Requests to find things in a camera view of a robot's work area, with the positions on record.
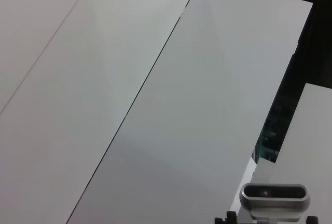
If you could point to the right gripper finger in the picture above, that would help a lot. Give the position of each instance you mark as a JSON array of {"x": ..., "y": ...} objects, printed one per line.
[
  {"x": 230, "y": 218},
  {"x": 312, "y": 218}
]

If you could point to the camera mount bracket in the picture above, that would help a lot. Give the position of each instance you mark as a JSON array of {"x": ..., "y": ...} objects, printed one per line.
[{"x": 275, "y": 211}]

